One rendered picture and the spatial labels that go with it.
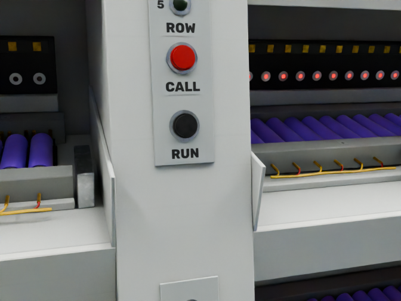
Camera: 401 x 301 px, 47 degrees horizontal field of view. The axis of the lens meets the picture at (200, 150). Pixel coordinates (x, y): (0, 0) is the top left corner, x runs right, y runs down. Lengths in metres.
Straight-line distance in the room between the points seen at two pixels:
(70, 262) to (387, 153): 0.30
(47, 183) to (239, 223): 0.14
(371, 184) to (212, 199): 0.17
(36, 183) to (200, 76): 0.14
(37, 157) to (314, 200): 0.22
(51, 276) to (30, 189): 0.07
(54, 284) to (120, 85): 0.13
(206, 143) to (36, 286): 0.14
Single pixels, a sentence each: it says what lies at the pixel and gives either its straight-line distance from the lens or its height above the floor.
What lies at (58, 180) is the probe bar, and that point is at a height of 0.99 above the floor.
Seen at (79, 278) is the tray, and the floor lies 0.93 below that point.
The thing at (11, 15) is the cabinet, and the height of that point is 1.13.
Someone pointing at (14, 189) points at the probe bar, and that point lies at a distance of 0.34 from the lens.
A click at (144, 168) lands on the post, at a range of 0.30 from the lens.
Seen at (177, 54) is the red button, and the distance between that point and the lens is 0.30.
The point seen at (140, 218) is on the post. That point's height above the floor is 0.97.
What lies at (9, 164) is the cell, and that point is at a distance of 0.37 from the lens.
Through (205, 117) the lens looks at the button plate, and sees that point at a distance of 0.30.
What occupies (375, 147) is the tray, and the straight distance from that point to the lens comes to 0.45.
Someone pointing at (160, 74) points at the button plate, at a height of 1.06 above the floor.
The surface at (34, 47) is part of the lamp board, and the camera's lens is 0.45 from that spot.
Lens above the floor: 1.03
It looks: 5 degrees down
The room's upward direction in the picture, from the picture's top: 2 degrees counter-clockwise
